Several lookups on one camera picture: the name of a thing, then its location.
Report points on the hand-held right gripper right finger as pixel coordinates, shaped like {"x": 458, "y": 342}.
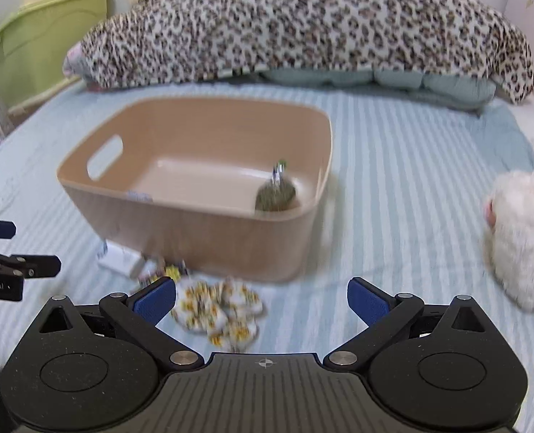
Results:
{"x": 367, "y": 301}

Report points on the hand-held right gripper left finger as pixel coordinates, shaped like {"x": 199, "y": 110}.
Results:
{"x": 155, "y": 303}

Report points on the white floral cloth pouch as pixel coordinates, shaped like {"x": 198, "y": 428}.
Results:
{"x": 217, "y": 311}

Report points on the beige wood-look storage basket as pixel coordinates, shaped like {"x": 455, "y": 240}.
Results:
{"x": 181, "y": 243}

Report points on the small colourful packet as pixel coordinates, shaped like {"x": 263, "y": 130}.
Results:
{"x": 170, "y": 271}

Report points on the small white box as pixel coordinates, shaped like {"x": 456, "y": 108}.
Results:
{"x": 120, "y": 259}

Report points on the striped pale blue bed sheet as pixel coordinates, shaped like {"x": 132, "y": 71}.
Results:
{"x": 406, "y": 180}

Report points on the white fluffy plush toy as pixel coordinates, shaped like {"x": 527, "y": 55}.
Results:
{"x": 526, "y": 243}

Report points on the pink cloth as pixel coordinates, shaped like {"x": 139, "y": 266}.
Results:
{"x": 73, "y": 61}

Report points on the green plastic storage box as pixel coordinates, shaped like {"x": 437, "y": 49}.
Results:
{"x": 37, "y": 40}

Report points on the pale green quilt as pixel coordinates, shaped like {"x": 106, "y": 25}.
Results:
{"x": 447, "y": 88}

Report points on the leopard print blanket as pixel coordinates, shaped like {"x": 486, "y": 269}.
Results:
{"x": 294, "y": 22}

